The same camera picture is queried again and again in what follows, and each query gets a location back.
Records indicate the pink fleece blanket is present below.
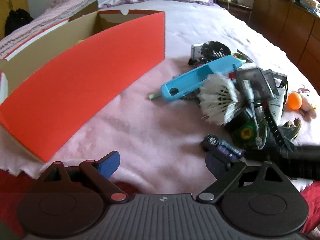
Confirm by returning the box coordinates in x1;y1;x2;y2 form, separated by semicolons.
0;0;320;193

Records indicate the silver metal cable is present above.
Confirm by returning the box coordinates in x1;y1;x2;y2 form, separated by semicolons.
241;79;263;143

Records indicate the purple toy car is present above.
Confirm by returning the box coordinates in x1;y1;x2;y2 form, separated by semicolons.
200;134;247;162

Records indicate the silver metal box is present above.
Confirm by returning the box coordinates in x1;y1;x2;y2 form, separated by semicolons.
191;44;204;59

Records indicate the black watch strap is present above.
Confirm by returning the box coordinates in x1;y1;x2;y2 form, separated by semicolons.
262;102;293;153

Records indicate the green spinning top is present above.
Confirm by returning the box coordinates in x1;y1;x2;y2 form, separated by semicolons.
230;115;268;150

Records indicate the wooden nightstand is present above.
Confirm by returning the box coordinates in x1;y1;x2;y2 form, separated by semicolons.
216;0;253;20

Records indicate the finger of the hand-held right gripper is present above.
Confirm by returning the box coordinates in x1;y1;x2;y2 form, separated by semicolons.
244;144;320;180

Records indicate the red cardboard box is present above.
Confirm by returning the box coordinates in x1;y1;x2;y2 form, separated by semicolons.
0;0;167;163

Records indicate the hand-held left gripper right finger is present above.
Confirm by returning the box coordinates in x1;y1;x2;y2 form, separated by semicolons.
196;155;298;203

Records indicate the white pink plush keychain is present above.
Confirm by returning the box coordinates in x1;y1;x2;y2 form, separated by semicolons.
297;84;318;119

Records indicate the white feather shuttlecock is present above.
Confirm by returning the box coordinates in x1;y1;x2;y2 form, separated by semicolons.
197;72;244;127

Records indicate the black backpack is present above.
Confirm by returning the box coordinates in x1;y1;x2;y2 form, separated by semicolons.
5;9;34;37

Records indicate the pink folded quilt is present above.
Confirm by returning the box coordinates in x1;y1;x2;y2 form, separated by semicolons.
0;0;100;55

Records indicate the plain orange ping-pong ball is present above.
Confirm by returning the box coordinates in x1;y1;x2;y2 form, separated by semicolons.
287;92;303;110

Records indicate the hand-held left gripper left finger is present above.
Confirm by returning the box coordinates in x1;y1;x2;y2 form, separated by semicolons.
37;151;130;203

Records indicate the grey flat card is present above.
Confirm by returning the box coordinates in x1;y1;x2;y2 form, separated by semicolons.
236;49;254;63

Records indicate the wooden dresser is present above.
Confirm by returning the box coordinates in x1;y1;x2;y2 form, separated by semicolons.
250;0;320;65

